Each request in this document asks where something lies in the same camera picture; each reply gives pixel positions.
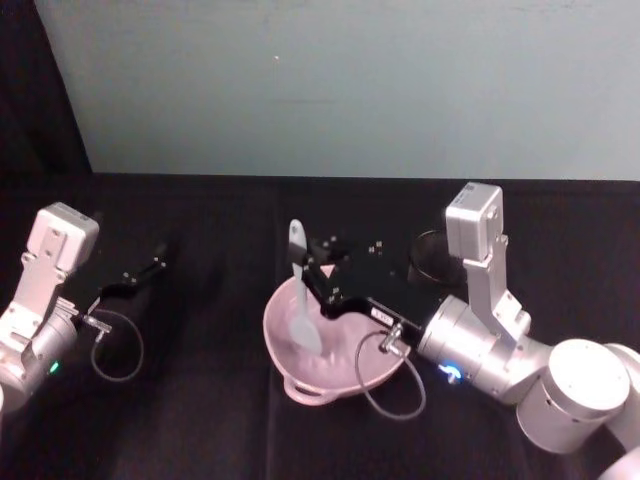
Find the right gripper thin dark cable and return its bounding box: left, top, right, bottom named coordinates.
left=353, top=322, right=429, bottom=421

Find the black curtain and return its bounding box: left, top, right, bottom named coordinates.
left=0, top=0, right=94, bottom=177

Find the black table cloth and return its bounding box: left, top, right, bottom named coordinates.
left=0, top=171, right=640, bottom=480

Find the gripper thin dark cable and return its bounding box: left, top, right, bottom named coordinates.
left=74, top=308, right=146, bottom=384
left=353, top=322, right=429, bottom=421

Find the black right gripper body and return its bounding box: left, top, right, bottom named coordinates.
left=363, top=247, right=448, bottom=348

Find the black round container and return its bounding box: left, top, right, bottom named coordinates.
left=406, top=228, right=469, bottom=287

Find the pink bowl with handle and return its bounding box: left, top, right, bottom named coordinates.
left=261, top=272, right=414, bottom=407

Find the grey plastic spoon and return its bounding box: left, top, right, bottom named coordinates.
left=287, top=218, right=324, bottom=354

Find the left gripper thin dark cable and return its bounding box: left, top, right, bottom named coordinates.
left=74, top=308, right=146, bottom=384

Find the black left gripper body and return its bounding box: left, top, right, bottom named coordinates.
left=58, top=271, right=108, bottom=321

